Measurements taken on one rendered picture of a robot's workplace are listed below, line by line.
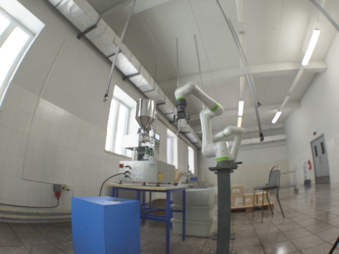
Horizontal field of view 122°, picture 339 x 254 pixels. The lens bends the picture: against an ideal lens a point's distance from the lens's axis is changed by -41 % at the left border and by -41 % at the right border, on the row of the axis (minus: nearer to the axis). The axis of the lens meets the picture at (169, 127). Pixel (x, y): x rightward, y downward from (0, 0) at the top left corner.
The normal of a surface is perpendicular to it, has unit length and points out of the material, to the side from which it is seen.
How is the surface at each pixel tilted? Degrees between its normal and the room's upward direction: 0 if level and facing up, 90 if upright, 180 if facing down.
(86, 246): 90
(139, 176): 90
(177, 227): 96
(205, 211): 96
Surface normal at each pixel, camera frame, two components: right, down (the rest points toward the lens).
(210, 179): -0.36, -0.32
